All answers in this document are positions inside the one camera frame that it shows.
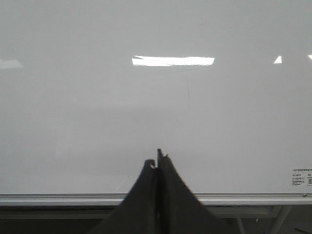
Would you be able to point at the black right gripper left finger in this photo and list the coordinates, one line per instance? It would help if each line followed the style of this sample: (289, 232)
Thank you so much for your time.
(137, 213)

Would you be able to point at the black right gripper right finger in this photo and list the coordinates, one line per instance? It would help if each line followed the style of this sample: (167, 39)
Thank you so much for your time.
(180, 212)

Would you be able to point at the white whiteboard stand leg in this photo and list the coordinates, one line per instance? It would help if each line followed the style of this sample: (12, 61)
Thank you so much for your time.
(279, 220)

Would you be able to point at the white product label sticker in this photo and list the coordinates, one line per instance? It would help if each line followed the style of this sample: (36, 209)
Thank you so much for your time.
(301, 177)

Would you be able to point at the white whiteboard with aluminium frame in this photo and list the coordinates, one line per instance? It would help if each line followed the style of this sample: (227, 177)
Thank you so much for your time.
(90, 89)

